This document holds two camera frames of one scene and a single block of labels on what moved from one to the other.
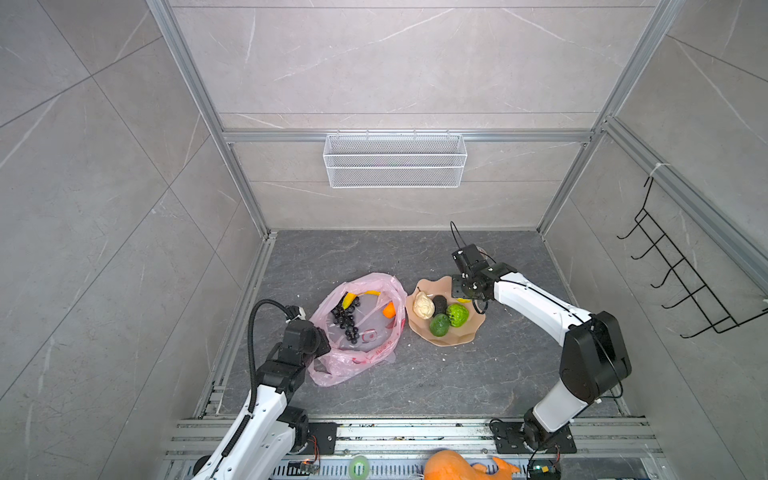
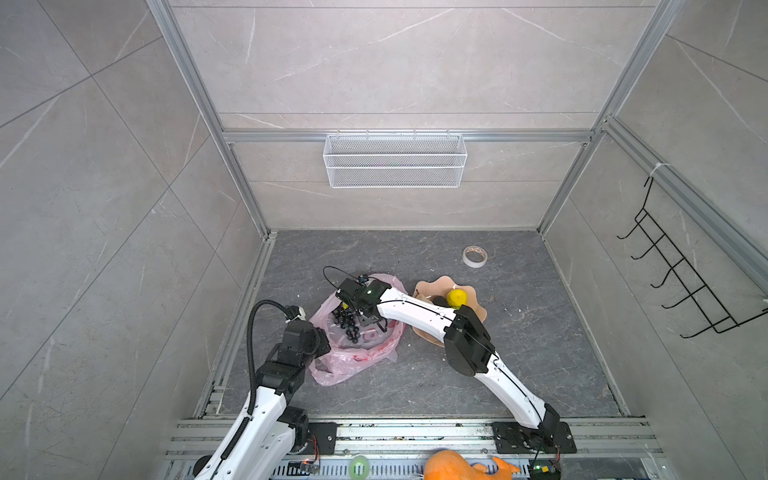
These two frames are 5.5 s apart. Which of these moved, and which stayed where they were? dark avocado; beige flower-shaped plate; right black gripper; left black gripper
Moved: right black gripper
Stayed: left black gripper; dark avocado; beige flower-shaped plate
